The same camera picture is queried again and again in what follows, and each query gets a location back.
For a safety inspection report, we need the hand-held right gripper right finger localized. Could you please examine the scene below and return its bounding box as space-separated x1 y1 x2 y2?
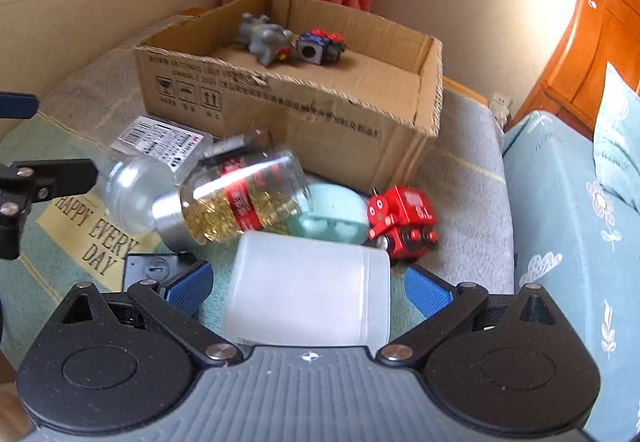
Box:
376 266 562 370

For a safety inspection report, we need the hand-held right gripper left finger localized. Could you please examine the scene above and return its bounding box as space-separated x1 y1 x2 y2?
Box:
60 261 244 369

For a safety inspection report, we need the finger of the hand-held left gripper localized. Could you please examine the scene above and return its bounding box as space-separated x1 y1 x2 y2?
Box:
0 159 99 261
0 92 40 121

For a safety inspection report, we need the small black device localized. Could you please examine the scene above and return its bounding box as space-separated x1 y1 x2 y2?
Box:
123 251 197 294

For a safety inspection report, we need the red robot toy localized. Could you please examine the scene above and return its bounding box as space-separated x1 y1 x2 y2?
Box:
366 185 441 262

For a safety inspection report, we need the clear jar with gold contents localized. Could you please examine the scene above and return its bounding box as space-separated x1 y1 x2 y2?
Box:
151 149 313 254

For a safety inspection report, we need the white plastic bottle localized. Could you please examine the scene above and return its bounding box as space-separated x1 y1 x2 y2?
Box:
221 231 392 349

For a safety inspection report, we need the teal round case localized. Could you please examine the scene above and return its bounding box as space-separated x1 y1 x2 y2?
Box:
287 182 370 245

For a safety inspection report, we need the brown cardboard box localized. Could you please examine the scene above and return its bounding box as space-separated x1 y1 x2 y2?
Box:
133 0 444 197

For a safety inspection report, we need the grey and green printed mat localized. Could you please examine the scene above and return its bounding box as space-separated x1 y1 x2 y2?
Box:
0 42 517 363

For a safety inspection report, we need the dark silver metal tool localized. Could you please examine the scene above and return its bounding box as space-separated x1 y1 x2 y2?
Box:
199 129 273 168

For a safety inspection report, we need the blue floral bed sheet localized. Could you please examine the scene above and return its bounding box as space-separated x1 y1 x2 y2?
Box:
502 109 640 442

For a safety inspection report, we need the wooden bedside table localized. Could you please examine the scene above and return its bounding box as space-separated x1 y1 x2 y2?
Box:
441 76 490 107

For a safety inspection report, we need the grey elephant toy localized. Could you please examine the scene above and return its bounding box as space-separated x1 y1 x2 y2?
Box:
235 12 295 68

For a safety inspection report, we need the blue floral pillow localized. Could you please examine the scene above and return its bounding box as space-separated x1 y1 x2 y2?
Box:
592 62 640 214

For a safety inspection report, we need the red and blue cube toy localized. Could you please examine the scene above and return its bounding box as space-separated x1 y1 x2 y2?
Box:
295 28 347 67

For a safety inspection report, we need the orange wooden headboard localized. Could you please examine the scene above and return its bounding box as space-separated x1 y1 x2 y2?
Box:
509 0 640 143

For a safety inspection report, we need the white wall socket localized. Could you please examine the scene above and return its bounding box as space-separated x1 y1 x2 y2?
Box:
489 92 514 129

